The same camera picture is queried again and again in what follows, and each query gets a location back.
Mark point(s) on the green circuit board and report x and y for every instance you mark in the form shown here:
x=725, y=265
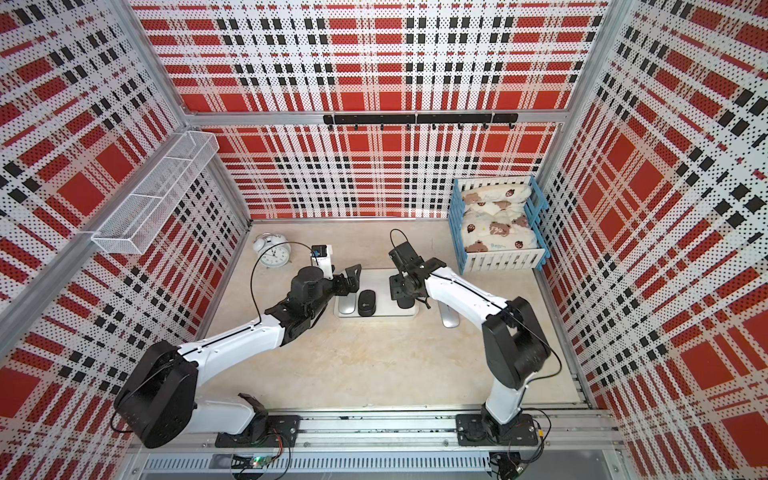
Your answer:
x=239, y=462

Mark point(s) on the white wire mesh shelf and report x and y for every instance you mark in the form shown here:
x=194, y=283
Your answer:
x=133, y=226

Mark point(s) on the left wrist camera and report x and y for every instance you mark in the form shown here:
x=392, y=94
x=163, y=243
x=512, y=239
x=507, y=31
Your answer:
x=322, y=257

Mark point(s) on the white alarm clock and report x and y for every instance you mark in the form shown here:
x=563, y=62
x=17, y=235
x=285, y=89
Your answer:
x=273, y=250

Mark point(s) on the black wall hook rail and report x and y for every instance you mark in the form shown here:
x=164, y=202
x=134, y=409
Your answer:
x=357, y=120

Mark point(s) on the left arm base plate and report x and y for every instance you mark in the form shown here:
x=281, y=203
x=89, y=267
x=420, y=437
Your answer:
x=270, y=431

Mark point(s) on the black rounded mouse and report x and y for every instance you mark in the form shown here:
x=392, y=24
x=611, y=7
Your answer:
x=367, y=303

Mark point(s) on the silver mouse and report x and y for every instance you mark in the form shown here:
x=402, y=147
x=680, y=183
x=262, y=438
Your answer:
x=449, y=317
x=346, y=305

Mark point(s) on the aluminium front rail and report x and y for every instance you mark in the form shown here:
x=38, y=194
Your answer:
x=437, y=430

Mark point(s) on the bear print blanket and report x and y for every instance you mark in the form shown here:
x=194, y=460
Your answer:
x=496, y=226

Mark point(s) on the bear print pillow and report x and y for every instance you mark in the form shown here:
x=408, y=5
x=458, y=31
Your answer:
x=512, y=193

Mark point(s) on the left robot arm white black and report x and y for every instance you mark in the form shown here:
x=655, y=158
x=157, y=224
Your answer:
x=160, y=401

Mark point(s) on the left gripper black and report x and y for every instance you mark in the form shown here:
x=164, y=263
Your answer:
x=352, y=278

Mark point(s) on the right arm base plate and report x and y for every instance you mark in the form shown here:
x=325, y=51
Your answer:
x=484, y=430

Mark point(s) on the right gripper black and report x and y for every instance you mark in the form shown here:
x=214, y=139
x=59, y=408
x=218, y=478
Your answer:
x=396, y=290

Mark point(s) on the blue white toy crib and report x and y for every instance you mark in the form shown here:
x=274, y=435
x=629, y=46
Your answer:
x=534, y=207

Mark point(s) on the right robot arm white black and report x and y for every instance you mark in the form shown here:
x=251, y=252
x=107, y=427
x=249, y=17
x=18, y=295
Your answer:
x=515, y=346

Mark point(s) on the white storage tray box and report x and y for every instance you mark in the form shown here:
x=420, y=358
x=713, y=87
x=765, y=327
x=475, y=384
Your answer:
x=387, y=308

